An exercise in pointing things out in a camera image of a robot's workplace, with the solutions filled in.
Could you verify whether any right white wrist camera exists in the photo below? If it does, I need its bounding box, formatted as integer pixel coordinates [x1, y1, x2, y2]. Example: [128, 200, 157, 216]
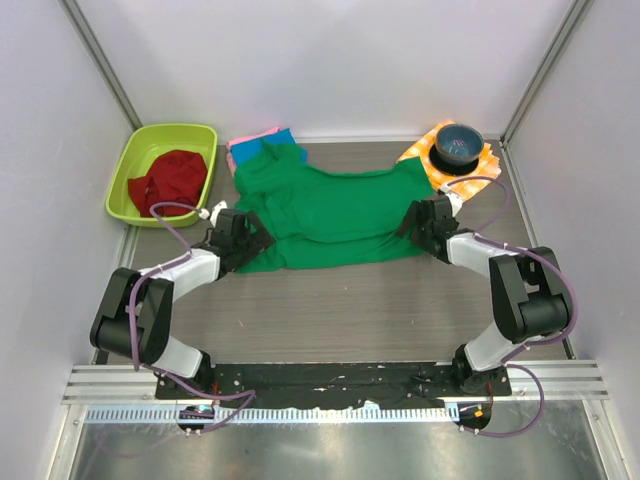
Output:
[438, 184, 464, 217]

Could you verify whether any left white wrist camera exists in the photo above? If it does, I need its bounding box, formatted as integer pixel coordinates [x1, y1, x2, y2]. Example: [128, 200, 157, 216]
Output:
[198, 200, 228, 227]

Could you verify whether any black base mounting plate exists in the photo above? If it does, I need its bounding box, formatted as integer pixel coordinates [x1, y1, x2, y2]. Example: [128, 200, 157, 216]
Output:
[155, 362, 512, 410]

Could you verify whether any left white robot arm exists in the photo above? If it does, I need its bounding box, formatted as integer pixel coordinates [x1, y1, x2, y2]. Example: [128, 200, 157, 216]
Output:
[90, 208, 275, 399]

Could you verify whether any pink t shirt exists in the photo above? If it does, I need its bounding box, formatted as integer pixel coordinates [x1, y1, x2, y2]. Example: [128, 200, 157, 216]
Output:
[226, 127, 280, 177]

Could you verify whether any black saucer plate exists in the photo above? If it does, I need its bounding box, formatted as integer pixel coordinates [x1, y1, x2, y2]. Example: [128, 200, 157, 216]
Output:
[429, 140, 484, 176]

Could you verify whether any orange checkered cloth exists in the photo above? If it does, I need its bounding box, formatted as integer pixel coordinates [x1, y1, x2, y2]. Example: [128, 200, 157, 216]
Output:
[396, 120, 502, 201]

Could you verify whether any dark blue ceramic bowl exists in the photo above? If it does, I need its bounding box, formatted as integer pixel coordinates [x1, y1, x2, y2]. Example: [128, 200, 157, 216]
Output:
[435, 124, 484, 166]

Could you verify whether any green t shirt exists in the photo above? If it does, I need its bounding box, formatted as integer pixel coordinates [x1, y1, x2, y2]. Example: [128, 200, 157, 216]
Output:
[234, 144, 434, 274]

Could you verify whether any lime green plastic basin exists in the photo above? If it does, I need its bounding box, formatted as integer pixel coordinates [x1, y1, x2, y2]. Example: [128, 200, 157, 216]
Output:
[105, 123, 218, 228]

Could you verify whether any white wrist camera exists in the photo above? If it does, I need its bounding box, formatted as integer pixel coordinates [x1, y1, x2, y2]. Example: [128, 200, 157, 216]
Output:
[438, 184, 464, 217]
[198, 200, 228, 227]

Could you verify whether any red t shirt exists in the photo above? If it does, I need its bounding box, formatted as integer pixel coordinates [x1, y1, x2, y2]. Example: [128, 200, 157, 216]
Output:
[127, 150, 208, 217]

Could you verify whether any perforated metal rail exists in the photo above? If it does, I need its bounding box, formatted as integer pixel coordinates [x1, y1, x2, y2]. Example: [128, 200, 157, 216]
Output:
[85, 403, 459, 426]

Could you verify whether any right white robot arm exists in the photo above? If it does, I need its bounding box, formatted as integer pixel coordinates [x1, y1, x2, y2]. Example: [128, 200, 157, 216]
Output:
[396, 194, 577, 395]

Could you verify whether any blue t shirt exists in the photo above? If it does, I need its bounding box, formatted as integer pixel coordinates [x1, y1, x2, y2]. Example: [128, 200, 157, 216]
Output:
[231, 128, 296, 167]

